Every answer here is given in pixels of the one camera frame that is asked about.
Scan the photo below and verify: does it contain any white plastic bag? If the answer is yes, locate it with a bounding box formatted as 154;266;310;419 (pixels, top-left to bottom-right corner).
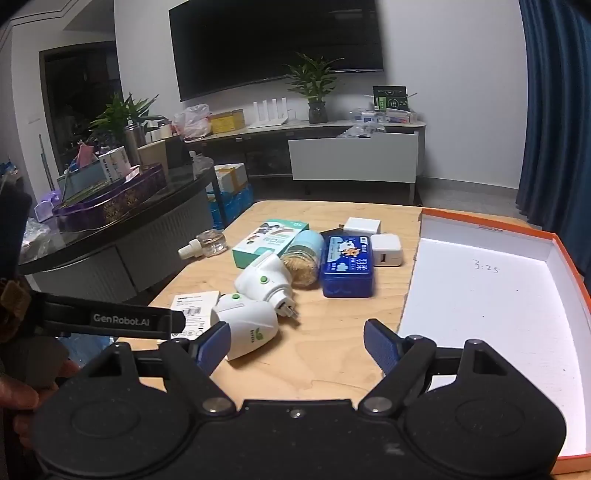
172;104;211;141

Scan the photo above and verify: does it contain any white plug-in vaporizer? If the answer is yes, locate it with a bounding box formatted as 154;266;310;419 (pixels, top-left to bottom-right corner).
235;252;298;319
213;293;279;361

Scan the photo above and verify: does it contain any blue tin box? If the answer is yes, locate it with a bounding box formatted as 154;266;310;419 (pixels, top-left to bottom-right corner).
320;235;375;298

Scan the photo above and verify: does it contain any wall mounted black television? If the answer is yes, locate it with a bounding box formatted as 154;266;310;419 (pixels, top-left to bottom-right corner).
168;0;384;100

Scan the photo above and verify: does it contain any orange white shallow box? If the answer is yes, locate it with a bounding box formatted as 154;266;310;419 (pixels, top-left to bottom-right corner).
399;209;590;474

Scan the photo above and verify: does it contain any potted plant on side table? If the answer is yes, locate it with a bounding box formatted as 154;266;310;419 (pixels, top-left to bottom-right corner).
87;93;165;166

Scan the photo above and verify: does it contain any small white paper box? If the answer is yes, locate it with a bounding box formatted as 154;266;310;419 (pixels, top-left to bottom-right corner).
171;291;219;340

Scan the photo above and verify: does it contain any potted plant on cabinet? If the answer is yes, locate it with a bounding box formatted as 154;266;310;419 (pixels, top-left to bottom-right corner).
287;52;341;124

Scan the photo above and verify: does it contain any white foam box with tape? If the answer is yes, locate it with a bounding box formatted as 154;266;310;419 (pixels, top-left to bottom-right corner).
214;163;249;195

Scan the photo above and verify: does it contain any teal bandage box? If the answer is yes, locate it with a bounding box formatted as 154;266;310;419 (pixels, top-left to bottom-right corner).
231;219;310;269

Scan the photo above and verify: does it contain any white wifi router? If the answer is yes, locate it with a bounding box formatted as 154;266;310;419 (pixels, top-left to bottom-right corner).
247;97;288;130

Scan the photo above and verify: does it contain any clear liquid refill bottle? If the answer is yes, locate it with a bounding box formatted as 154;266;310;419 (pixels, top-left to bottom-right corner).
177;229;228;260

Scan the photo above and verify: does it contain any purple decorated tin box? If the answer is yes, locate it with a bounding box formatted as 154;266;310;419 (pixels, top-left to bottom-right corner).
53;164;166;232

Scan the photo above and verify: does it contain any yellow cardboard box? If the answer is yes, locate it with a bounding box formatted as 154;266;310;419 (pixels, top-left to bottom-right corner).
211;109;245;134

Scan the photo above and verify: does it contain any white tv cabinet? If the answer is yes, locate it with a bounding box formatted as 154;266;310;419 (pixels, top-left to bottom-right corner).
186;120;426;205

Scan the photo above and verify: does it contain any person's left hand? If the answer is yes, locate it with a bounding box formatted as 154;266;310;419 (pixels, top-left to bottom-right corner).
1;373;59;448

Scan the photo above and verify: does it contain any white rounded usb charger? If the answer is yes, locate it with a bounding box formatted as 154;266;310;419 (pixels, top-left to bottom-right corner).
370;233;404;267

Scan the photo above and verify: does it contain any toothpick jar blue lid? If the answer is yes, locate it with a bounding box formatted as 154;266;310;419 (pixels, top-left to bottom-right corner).
280;230;325;289

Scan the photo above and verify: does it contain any black green display box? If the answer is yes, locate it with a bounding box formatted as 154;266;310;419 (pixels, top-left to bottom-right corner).
373;85;410;112

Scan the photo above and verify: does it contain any white square charger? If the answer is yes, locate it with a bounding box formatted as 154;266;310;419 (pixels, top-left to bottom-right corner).
339;217;382;236

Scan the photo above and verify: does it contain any blue plastic bag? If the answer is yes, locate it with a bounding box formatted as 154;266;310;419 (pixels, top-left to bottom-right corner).
207;184;254;230

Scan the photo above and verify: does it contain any black glass side table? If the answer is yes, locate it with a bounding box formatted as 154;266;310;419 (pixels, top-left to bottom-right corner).
19;156;216;305

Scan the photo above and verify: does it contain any dark blue curtain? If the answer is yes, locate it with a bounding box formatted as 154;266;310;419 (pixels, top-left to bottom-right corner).
516;1;590;280

